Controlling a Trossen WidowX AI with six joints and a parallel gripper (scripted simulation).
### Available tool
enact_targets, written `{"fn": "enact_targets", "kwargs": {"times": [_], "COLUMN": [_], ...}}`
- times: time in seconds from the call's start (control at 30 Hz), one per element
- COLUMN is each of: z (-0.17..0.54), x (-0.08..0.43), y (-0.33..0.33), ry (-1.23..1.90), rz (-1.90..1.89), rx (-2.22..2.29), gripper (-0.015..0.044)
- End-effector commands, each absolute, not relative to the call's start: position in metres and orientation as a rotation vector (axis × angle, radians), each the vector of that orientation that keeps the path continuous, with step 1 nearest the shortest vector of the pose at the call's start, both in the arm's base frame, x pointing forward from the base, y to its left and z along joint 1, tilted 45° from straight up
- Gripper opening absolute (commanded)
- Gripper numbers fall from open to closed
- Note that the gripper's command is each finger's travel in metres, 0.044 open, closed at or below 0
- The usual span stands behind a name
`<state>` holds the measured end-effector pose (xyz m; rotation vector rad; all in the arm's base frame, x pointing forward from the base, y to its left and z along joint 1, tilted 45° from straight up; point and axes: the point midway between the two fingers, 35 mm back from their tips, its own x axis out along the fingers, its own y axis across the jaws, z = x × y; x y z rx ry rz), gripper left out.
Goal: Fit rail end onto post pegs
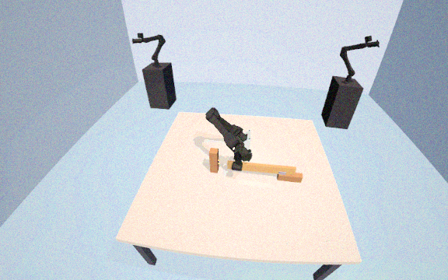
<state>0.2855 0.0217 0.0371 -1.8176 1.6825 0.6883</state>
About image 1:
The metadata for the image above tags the dark brown wooden post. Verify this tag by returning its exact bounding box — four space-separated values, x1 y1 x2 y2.
209 148 303 184

